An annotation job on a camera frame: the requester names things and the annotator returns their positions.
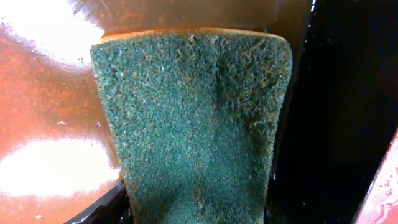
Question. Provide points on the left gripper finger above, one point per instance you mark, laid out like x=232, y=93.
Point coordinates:
x=112, y=208

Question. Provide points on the green yellow sponge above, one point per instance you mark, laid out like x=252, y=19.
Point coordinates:
x=194, y=115

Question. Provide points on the black water tray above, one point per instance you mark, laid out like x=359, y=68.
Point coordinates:
x=339, y=114

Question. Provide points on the red plastic tray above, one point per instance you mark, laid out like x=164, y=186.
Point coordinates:
x=380, y=203

